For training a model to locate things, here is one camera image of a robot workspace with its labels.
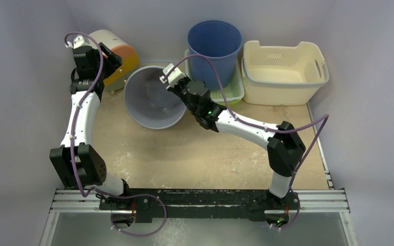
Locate grey plastic bucket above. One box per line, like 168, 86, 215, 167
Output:
123, 65, 187, 130

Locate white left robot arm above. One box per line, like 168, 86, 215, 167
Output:
49, 43, 132, 210

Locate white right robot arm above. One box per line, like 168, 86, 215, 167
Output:
166, 77, 306, 209

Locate round drawer box orange yellow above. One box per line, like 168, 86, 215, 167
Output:
89, 29, 140, 92

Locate green and white tray basket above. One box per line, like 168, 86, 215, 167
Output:
184, 49, 246, 107

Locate blue plastic bucket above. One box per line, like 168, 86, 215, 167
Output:
187, 20, 243, 91

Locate cream perforated basket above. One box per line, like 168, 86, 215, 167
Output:
241, 40, 329, 106

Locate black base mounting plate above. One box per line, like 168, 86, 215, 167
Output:
96, 188, 300, 228

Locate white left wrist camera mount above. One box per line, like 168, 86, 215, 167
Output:
65, 34, 91, 50

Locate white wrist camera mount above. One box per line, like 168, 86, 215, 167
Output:
160, 64, 186, 89
65, 34, 91, 50

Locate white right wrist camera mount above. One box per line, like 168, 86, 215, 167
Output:
160, 64, 186, 89

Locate aluminium rail frame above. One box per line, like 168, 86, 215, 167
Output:
41, 96, 358, 245

